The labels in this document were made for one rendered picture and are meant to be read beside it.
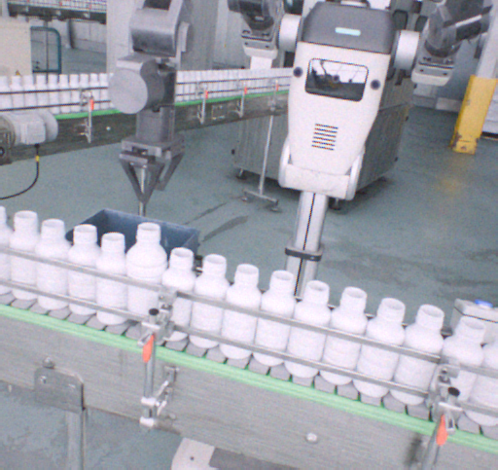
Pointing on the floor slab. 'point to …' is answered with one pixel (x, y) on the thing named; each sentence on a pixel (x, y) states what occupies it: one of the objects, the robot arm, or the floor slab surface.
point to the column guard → (473, 114)
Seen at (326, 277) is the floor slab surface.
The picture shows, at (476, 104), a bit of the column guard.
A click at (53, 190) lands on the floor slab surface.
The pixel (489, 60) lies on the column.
